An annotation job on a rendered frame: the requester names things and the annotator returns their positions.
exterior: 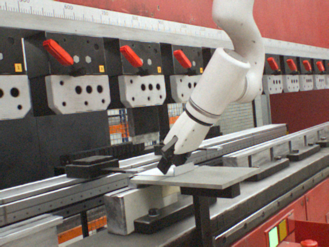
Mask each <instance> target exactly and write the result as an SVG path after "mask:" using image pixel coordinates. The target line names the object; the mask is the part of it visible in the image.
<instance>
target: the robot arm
mask: <svg viewBox="0 0 329 247"><path fill-rule="evenodd" d="M253 4H254V0H213V4H212V18H213V21H214V22H215V23H216V25H218V26H219V27H220V28H221V29H222V30H223V31H224V32H225V33H226V34H227V35H228V36H229V38H230V40H231V41H232V44H233V47H234V51H233V50H231V49H227V48H224V47H218V48H217V49H216V51H215V52H214V54H213V56H212V58H211V60H210V61H209V63H208V65H207V67H206V69H205V70H204V72H203V74H202V76H201V78H200V79H199V81H198V83H197V85H196V87H195V88H194V90H193V92H192V94H191V96H190V98H189V99H188V101H187V103H186V109H185V111H184V112H183V113H182V114H181V115H180V117H179V118H178V119H177V121H176V122H175V124H174V125H173V127H172V128H171V130H170V131H169V133H168V134H167V136H166V138H165V139H164V142H163V143H164V144H165V146H164V147H163V148H162V149H161V152H162V158H161V159H160V161H159V163H158V165H157V168H158V169H159V170H160V171H161V172H162V173H163V174H164V175H165V174H167V172H168V171H169V169H170V167H171V165H172V164H174V165H175V166H176V167H177V166H180V165H183V164H185V162H186V161H187V158H189V157H190V156H191V153H192V152H193V151H194V150H196V149H197V148H198V147H199V146H200V145H201V143H202V142H203V140H204V138H205V137H206V135H207V133H208V131H209V129H210V127H211V126H212V125H213V124H215V123H217V121H218V120H219V119H220V117H221V115H222V113H223V111H224V110H225V108H226V106H227V105H228V104H229V103H231V102H236V103H249V102H251V101H253V100H254V99H255V98H256V96H257V94H258V92H259V89H260V85H261V81H262V76H263V69H264V62H265V49H264V43H263V39H262V36H261V34H260V31H259V29H258V27H257V25H256V23H255V21H254V19H253V14H252V11H253ZM173 147H175V149H174V148H173ZM169 151H172V152H173V155H172V156H170V154H169Z"/></svg>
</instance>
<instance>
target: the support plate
mask: <svg viewBox="0 0 329 247"><path fill-rule="evenodd" d="M194 168H195V169H194V170H193V171H190V172H187V173H184V174H181V175H178V176H176V177H169V178H167V177H161V176H149V175H142V176H139V177H136V178H132V179H130V181H131V183H138V184H153V185H167V186H181V187H196V188H211V189H224V188H226V187H229V186H231V185H233V184H235V183H237V182H239V181H242V180H244V179H246V178H248V177H250V176H252V175H255V174H257V173H259V172H261V169H260V168H246V167H209V166H201V167H200V166H194ZM165 178H166V179H165Z"/></svg>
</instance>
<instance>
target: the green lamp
mask: <svg viewBox="0 0 329 247"><path fill-rule="evenodd" d="M269 239H270V247H275V246H276V245H277V244H278V238H277V227H275V228H274V229H273V230H272V231H270V232H269Z"/></svg>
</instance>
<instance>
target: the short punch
mask: <svg viewBox="0 0 329 247"><path fill-rule="evenodd" d="M126 113H127V122H128V128H129V136H130V137H132V143H133V145H134V144H139V143H145V142H149V141H153V140H158V132H160V128H159V118H158V108H157V105H151V106H145V107H134V108H126Z"/></svg>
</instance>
